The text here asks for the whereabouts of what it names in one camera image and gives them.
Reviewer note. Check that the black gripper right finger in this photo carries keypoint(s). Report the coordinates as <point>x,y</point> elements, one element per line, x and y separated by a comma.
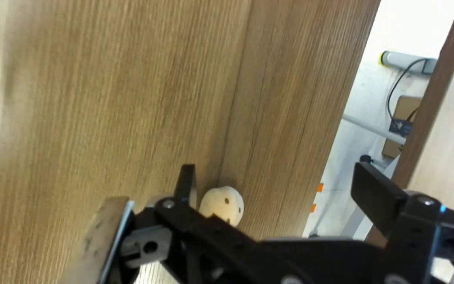
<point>376,197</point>

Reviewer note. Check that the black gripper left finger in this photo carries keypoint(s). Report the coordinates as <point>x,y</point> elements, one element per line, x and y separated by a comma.
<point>187,184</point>

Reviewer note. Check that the beige toy cookie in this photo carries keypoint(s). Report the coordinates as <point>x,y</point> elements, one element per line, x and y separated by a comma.
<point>221,205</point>

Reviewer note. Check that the small brown cardboard box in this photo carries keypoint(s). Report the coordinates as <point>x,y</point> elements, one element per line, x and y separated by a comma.
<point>407,108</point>

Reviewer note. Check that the wooden shelf board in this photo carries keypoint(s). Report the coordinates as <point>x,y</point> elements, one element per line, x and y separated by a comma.
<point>437,89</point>

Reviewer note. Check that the white metal bar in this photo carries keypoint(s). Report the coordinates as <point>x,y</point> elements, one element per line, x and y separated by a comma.
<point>370,127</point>

